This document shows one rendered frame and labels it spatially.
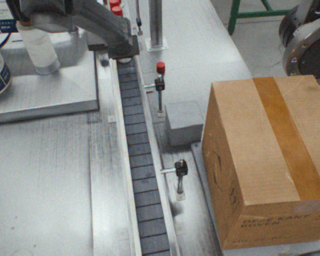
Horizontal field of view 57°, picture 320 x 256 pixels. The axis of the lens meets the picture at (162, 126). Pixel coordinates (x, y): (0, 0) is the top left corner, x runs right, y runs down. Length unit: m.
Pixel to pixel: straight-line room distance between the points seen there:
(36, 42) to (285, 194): 0.86
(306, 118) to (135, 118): 0.50
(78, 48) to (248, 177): 0.88
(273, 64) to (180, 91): 1.63
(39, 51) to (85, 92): 0.20
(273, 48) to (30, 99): 2.16
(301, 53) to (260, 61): 1.84
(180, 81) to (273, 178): 0.64
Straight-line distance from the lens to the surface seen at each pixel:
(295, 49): 0.76
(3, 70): 1.14
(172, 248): 0.65
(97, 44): 0.87
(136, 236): 0.71
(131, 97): 0.99
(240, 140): 0.59
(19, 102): 1.08
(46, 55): 1.10
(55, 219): 0.86
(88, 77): 1.08
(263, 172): 0.56
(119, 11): 1.00
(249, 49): 2.71
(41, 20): 0.46
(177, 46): 1.26
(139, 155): 0.84
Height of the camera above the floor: 1.59
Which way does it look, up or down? 52 degrees down
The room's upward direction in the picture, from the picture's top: 1 degrees counter-clockwise
